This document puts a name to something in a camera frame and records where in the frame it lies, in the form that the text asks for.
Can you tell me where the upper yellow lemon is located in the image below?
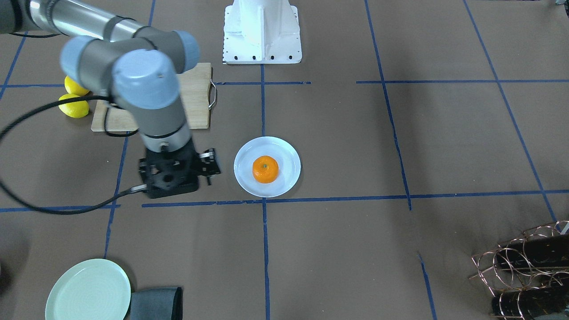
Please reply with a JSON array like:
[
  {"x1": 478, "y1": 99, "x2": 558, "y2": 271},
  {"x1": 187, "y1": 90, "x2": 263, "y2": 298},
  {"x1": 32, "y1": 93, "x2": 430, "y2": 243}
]
[{"x1": 64, "y1": 76, "x2": 91, "y2": 96}]

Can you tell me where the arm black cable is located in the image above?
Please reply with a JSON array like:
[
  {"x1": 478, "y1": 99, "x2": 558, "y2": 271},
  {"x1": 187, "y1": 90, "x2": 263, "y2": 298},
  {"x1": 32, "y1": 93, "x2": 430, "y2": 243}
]
[{"x1": 0, "y1": 96, "x2": 149, "y2": 216}]

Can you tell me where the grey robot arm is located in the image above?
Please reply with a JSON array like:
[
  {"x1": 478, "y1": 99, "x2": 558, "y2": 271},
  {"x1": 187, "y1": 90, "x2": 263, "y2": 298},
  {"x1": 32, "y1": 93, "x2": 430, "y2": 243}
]
[{"x1": 1, "y1": 0, "x2": 220, "y2": 190}]

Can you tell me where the lower yellow lemon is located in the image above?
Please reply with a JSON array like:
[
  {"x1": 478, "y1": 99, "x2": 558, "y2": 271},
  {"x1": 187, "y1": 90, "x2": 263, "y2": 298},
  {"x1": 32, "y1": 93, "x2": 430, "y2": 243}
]
[{"x1": 59, "y1": 100, "x2": 90, "y2": 118}]

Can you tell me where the light blue plate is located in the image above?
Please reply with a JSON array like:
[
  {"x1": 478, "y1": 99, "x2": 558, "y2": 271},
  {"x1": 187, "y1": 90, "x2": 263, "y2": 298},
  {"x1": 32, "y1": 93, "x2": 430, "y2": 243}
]
[{"x1": 233, "y1": 136, "x2": 301, "y2": 198}]

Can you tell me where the light green plate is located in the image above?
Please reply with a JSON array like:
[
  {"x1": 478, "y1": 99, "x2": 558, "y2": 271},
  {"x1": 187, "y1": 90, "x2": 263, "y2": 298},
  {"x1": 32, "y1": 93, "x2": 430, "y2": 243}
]
[{"x1": 44, "y1": 259, "x2": 131, "y2": 320}]

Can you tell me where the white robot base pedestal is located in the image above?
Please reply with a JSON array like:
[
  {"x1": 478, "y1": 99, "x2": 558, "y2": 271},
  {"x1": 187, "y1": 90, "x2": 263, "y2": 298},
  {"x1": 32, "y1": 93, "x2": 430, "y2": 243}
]
[{"x1": 222, "y1": 0, "x2": 303, "y2": 65}]

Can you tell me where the orange mandarin fruit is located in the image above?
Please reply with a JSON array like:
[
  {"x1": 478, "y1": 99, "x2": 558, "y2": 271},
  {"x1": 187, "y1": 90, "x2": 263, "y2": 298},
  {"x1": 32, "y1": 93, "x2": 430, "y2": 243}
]
[{"x1": 252, "y1": 155, "x2": 279, "y2": 184}]

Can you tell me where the yellow lemon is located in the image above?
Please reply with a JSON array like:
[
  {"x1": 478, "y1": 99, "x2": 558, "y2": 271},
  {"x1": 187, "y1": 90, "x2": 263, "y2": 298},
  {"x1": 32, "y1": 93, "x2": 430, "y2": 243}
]
[
  {"x1": 59, "y1": 100, "x2": 90, "y2": 118},
  {"x1": 64, "y1": 76, "x2": 91, "y2": 96}
]

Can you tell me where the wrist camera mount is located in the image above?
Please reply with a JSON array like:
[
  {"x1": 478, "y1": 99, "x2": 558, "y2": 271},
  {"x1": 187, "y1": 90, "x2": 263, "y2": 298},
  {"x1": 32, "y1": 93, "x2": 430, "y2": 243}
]
[{"x1": 139, "y1": 148, "x2": 200, "y2": 199}]

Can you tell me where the folded grey cloth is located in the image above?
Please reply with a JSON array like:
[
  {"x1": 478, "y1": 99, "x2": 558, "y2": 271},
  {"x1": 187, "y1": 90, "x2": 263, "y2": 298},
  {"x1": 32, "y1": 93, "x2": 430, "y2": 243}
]
[{"x1": 129, "y1": 286, "x2": 183, "y2": 320}]

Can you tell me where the copper wire bottle rack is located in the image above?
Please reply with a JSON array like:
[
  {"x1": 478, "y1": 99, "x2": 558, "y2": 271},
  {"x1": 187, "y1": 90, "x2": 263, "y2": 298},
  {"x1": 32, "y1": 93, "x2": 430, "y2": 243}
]
[{"x1": 471, "y1": 220, "x2": 569, "y2": 320}]

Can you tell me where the bamboo cutting board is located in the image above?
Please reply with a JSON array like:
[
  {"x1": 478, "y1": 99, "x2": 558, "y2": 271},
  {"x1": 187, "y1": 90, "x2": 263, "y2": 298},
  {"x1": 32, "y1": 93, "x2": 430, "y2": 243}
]
[{"x1": 91, "y1": 63, "x2": 217, "y2": 133}]

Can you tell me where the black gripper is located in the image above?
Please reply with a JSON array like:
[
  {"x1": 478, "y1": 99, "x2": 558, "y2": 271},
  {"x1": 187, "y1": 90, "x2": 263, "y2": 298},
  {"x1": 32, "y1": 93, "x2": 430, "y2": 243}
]
[{"x1": 177, "y1": 139, "x2": 221, "y2": 185}]

